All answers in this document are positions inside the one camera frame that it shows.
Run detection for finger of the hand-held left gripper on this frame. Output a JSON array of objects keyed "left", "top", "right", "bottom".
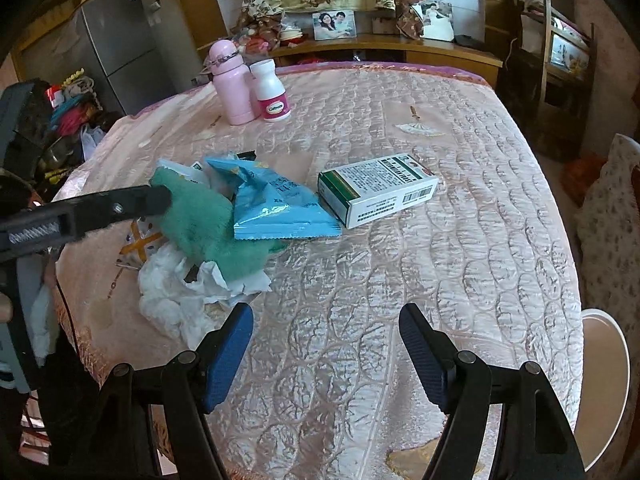
[{"left": 50, "top": 184, "right": 172, "bottom": 242}]

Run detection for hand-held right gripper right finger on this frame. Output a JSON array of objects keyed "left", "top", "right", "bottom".
[{"left": 398, "top": 303, "right": 586, "bottom": 480}]

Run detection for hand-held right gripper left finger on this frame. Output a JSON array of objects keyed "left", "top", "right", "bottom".
[{"left": 75, "top": 302, "right": 256, "bottom": 480}]

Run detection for green fluffy cloth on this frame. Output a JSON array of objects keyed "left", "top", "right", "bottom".
[{"left": 150, "top": 165, "right": 288, "bottom": 281}]

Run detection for green and white medicine box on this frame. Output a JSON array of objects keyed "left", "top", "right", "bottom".
[{"left": 318, "top": 153, "right": 441, "bottom": 230}]

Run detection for yellow and white wrapper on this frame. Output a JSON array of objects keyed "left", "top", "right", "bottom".
[{"left": 116, "top": 217, "right": 163, "bottom": 272}]

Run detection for white plastic bag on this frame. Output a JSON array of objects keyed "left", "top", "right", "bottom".
[{"left": 80, "top": 125, "right": 108, "bottom": 161}]

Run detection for crumpled white tissue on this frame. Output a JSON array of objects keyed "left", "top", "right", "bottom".
[{"left": 137, "top": 247, "right": 273, "bottom": 351}]

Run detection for white and green packet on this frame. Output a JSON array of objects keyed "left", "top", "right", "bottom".
[{"left": 157, "top": 158, "right": 217, "bottom": 187}]

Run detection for pile of household clutter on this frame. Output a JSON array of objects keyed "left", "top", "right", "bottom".
[{"left": 35, "top": 67, "right": 121, "bottom": 181}]

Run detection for blue snack packet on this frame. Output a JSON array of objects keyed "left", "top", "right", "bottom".
[{"left": 205, "top": 156, "right": 342, "bottom": 241}]

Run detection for grey refrigerator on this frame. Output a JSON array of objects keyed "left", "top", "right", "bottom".
[{"left": 20, "top": 0, "right": 163, "bottom": 116}]

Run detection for white round stool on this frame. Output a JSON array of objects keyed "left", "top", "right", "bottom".
[{"left": 575, "top": 308, "right": 631, "bottom": 473}]

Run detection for white pill bottle pink label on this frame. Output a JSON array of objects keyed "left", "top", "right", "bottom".
[{"left": 249, "top": 59, "right": 292, "bottom": 123}]

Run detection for floral pillow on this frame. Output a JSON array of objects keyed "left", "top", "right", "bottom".
[{"left": 575, "top": 132, "right": 640, "bottom": 311}]

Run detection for orange cloth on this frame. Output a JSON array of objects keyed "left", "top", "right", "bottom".
[{"left": 562, "top": 155, "right": 608, "bottom": 206}]

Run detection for small framed couple photo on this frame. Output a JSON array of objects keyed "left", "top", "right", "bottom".
[{"left": 312, "top": 10, "right": 357, "bottom": 41}]

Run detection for wooden chair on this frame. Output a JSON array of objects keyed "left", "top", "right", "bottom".
[{"left": 500, "top": 0, "right": 596, "bottom": 161}]

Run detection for wooden headboard shelf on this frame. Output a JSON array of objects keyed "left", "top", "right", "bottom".
[{"left": 197, "top": 32, "right": 503, "bottom": 88}]

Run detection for framed picture in rack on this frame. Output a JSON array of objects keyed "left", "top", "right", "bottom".
[{"left": 550, "top": 32, "right": 591, "bottom": 73}]

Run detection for large framed couple photo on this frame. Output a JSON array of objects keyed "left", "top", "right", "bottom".
[{"left": 410, "top": 0, "right": 455, "bottom": 42}]

